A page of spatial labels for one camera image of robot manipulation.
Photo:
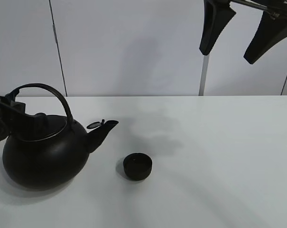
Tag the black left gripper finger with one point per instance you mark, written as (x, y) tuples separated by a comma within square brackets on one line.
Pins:
[(25, 132), (14, 117)]

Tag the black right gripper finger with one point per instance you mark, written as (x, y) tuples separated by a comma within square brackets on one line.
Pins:
[(217, 14), (270, 31)]

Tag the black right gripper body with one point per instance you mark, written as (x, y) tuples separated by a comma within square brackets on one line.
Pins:
[(275, 8)]

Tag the black round tea kettle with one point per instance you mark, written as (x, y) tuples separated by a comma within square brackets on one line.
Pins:
[(61, 151)]

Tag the small black teacup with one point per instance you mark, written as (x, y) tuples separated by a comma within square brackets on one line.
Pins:
[(137, 166)]

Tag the silver vertical metal post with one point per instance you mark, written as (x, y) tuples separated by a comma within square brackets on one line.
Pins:
[(203, 75)]

